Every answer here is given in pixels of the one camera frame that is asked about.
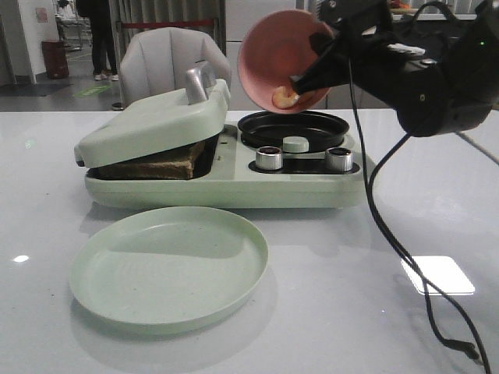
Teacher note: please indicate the black round frying pan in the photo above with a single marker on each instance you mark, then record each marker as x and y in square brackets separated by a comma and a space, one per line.
[321, 130]

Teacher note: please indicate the orange shrimp piece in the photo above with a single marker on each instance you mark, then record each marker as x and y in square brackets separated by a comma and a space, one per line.
[284, 99]

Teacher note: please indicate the bread slice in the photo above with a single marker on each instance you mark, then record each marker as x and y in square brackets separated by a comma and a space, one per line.
[176, 164]

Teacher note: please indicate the pink bowl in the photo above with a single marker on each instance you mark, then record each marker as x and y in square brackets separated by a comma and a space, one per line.
[275, 48]

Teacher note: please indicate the light green round plate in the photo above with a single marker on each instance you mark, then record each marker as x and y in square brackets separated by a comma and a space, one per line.
[170, 270]

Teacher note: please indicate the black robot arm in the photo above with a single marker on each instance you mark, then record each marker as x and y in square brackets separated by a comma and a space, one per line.
[453, 92]

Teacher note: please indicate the standing person in background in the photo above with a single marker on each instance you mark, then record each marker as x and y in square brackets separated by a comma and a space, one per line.
[98, 13]

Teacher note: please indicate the left grey upholstered chair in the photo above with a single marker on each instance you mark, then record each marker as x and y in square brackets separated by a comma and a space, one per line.
[156, 62]

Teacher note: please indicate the green breakfast maker lid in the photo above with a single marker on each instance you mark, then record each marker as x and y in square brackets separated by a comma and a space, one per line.
[155, 124]

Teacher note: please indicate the green breakfast maker base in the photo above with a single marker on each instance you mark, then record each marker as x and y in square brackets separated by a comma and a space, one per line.
[232, 184]

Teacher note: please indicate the left silver control knob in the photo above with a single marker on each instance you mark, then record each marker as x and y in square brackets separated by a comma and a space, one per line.
[269, 158]

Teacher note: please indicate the white refrigerator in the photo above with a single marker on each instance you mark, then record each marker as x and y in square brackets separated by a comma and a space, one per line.
[240, 16]

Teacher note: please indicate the red trash bin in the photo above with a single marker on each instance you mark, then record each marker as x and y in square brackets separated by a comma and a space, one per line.
[55, 59]

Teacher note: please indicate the right silver control knob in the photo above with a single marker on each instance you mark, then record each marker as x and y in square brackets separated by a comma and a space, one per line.
[338, 159]

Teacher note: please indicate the silver control knob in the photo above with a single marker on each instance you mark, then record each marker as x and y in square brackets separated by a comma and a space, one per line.
[338, 159]
[269, 158]

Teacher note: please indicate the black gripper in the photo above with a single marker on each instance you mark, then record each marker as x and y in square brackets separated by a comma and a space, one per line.
[363, 49]

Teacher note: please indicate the red barrier belt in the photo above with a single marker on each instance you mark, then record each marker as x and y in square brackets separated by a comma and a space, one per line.
[179, 24]

